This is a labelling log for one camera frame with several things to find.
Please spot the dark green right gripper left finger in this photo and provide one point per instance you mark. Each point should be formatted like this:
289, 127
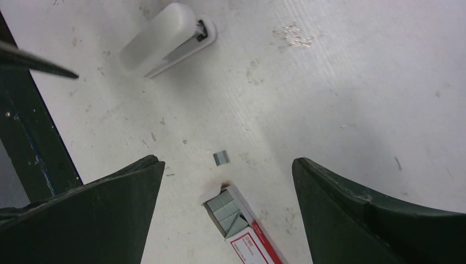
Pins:
104, 221

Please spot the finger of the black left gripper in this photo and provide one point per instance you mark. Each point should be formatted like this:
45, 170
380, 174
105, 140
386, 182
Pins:
14, 58

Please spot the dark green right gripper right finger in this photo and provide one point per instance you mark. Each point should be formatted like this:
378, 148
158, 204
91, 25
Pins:
346, 222

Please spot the red white staple box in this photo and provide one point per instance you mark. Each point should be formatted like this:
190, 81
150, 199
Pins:
239, 226

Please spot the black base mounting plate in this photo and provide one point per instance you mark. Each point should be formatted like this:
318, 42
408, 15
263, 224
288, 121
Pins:
35, 163

